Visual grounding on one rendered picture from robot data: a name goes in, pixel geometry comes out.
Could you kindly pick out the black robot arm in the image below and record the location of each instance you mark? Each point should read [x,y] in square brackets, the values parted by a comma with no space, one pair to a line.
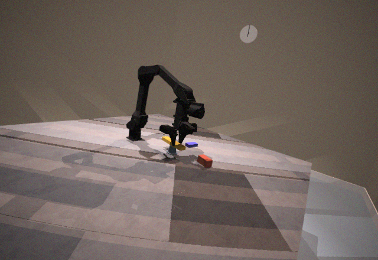
[186,103]

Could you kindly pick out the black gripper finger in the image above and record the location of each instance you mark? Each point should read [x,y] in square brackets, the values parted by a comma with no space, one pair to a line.
[173,138]
[181,137]

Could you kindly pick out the red rectangular bar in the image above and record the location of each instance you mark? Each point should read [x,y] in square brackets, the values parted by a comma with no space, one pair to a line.
[205,161]

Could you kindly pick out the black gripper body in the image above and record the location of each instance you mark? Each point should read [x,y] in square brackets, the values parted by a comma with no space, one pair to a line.
[173,129]

